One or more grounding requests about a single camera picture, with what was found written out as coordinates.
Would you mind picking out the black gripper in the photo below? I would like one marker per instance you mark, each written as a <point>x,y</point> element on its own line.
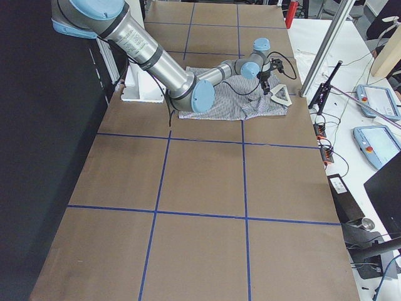
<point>264,76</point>

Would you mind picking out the blue white striped polo shirt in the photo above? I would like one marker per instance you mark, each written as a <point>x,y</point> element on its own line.
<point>238,99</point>

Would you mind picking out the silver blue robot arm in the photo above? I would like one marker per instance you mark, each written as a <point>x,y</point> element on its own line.
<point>112,20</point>

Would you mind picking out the red cylinder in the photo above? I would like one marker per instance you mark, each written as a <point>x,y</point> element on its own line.
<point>292,8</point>

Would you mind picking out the orange black connector strip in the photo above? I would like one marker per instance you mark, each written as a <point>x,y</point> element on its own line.
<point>326,148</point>

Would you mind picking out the far blue teach pendant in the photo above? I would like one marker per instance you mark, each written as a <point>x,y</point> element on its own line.
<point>380,99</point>

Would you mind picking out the blue teach pendant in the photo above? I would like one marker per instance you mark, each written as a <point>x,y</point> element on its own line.
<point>377,143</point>
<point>380,99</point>

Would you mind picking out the near blue teach pendant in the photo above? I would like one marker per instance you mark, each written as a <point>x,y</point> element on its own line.
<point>377,143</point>

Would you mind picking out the black box with white label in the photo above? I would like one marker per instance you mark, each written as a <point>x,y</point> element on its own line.
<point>347,208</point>

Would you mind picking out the black monitor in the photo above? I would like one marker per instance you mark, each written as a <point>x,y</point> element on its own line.
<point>383,190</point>

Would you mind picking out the black camera stand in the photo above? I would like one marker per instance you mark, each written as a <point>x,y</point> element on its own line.
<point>323,91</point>

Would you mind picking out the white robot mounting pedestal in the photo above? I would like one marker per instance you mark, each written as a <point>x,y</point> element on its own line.
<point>141,87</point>

